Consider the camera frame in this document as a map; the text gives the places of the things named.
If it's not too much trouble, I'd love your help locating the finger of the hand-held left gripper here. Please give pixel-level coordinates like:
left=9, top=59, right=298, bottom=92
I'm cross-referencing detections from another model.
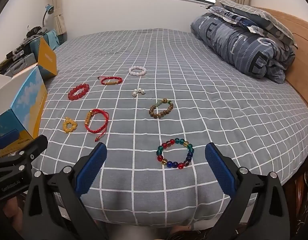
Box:
left=0, top=134, right=49, bottom=174
left=0, top=129, right=21, bottom=153

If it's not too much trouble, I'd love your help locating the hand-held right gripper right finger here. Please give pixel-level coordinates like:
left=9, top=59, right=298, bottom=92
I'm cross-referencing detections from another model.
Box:
left=205, top=142, right=291, bottom=240

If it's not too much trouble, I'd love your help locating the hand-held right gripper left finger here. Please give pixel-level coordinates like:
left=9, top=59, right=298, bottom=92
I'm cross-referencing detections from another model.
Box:
left=22, top=142, right=109, bottom=240

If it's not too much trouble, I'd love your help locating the blue and yellow cardboard box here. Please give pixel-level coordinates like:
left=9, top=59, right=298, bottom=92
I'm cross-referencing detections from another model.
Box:
left=0, top=37, right=58, bottom=159

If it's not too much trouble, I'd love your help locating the yellow bead bracelet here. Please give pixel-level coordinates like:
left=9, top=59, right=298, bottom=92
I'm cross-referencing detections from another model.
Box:
left=63, top=117, right=78, bottom=133

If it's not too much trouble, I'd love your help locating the red cord bracelet gold tube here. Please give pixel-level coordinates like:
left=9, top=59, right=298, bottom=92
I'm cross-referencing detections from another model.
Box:
left=84, top=109, right=110, bottom=142
left=97, top=76, right=123, bottom=86

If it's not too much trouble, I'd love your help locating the multicolour glass bead bracelet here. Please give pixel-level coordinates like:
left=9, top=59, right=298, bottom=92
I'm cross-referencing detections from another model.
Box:
left=156, top=138, right=194, bottom=170

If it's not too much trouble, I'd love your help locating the red bead bracelet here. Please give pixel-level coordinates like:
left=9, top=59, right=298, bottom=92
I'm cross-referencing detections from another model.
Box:
left=68, top=83, right=90, bottom=100

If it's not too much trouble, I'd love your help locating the brown wooden bead bracelet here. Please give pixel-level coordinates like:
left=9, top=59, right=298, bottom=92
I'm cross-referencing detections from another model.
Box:
left=148, top=98, right=174, bottom=119

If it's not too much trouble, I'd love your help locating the pale pink bead bracelet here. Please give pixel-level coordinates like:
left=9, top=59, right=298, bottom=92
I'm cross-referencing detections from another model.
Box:
left=129, top=66, right=147, bottom=77

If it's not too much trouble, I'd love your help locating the person's left hand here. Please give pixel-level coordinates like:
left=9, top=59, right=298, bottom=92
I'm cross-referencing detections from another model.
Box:
left=2, top=195, right=23, bottom=222

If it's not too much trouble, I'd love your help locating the grey checked bed sheet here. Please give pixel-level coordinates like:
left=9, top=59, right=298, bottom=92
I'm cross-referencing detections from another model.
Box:
left=31, top=27, right=307, bottom=230

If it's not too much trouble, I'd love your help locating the grey electronic device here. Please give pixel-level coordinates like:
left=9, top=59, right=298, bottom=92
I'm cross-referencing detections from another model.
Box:
left=2, top=52, right=39, bottom=78

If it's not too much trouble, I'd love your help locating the teal bag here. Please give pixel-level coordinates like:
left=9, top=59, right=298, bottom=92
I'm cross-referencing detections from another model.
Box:
left=29, top=29, right=60, bottom=55

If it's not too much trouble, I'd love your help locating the black device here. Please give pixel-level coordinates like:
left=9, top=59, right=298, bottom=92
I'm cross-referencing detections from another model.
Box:
left=26, top=26, right=42, bottom=37

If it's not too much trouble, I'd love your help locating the blue printed folded quilt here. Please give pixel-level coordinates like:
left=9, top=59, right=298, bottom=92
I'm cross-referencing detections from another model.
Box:
left=190, top=12, right=296, bottom=84

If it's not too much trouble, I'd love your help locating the blue desk lamp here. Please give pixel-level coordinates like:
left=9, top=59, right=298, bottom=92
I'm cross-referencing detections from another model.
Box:
left=42, top=4, right=55, bottom=29

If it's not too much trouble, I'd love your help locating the wooden headboard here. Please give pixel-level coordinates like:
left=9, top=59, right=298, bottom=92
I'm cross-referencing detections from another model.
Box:
left=251, top=6, right=308, bottom=113

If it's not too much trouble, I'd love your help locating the grey checked pillow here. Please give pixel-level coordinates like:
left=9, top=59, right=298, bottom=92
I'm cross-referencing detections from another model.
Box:
left=219, top=0, right=298, bottom=48

